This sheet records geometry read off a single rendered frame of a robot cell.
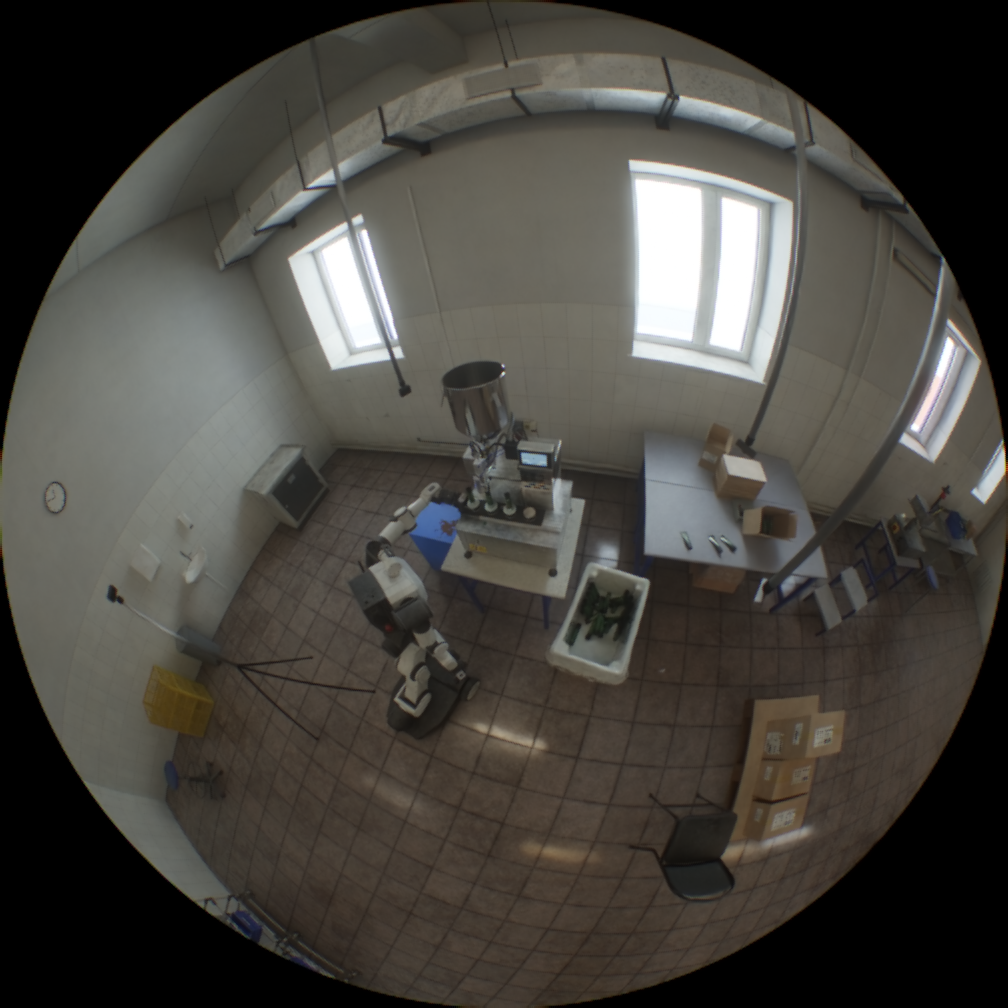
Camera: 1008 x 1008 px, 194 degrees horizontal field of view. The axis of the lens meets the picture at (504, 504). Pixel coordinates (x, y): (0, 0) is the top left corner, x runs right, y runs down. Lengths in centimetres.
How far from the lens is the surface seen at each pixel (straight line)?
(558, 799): 243
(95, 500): 414
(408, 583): 130
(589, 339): 256
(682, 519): 215
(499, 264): 257
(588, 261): 244
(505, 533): 160
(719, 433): 276
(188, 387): 418
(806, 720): 246
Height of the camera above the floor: 233
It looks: 49 degrees down
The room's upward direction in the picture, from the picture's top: 12 degrees counter-clockwise
